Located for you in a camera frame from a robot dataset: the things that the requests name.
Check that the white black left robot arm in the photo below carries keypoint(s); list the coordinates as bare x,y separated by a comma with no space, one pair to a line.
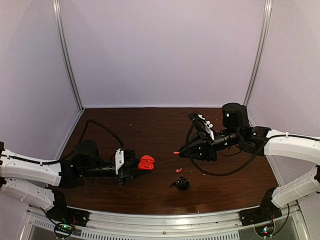
19,174

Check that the small black clip object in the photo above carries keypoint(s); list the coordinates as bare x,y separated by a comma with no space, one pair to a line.
181,184

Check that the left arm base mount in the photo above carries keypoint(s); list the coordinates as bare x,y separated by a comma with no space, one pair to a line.
65,219

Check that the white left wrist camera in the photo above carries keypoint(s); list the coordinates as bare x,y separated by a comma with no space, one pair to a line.
119,160

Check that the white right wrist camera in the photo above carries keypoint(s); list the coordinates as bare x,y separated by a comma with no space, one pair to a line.
208,126

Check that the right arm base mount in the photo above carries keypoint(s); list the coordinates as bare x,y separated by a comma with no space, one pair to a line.
262,217

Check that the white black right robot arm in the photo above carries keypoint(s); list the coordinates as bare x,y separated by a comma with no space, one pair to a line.
264,141

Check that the left aluminium corner post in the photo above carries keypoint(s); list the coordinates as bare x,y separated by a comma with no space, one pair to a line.
65,53

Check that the aluminium front rail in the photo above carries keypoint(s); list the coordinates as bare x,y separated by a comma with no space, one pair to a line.
221,225

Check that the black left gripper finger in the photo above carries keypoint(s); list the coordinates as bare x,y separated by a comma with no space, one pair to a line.
133,174
135,166

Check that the orange earbud charging case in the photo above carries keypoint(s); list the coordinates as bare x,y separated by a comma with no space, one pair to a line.
146,163

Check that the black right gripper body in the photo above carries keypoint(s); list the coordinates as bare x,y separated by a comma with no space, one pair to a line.
209,144

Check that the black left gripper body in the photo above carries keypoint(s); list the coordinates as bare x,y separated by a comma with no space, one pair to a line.
122,173

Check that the aluminium corner post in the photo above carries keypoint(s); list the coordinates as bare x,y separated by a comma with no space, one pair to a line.
65,53
264,31

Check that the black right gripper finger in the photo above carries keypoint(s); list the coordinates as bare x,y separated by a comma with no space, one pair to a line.
196,153
194,145

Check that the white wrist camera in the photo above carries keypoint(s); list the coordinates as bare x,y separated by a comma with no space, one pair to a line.
119,160
208,126

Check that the right aluminium corner post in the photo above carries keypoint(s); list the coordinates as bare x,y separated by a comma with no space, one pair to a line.
264,31

